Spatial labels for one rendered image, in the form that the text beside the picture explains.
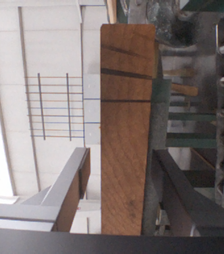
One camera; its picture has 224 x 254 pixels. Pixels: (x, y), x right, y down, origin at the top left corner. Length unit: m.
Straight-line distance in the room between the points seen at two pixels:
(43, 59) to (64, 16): 1.59
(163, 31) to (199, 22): 0.07
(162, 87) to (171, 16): 0.14
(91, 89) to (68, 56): 1.51
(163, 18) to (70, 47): 6.37
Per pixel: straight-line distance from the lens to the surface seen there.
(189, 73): 2.27
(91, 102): 5.95
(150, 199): 0.40
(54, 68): 6.82
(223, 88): 0.45
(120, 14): 1.60
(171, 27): 0.38
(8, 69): 7.57
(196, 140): 0.99
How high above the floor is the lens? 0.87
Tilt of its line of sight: 2 degrees up
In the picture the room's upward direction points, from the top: 89 degrees counter-clockwise
